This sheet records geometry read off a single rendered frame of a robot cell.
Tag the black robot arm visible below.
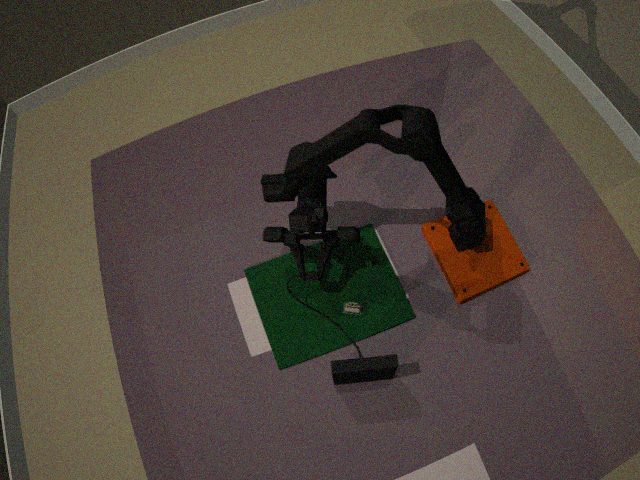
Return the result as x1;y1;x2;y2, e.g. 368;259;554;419
260;104;486;251

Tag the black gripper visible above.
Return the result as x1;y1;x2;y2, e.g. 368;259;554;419
263;198;360;279

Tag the green circuit board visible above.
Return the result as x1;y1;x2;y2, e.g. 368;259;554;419
244;223;416;370

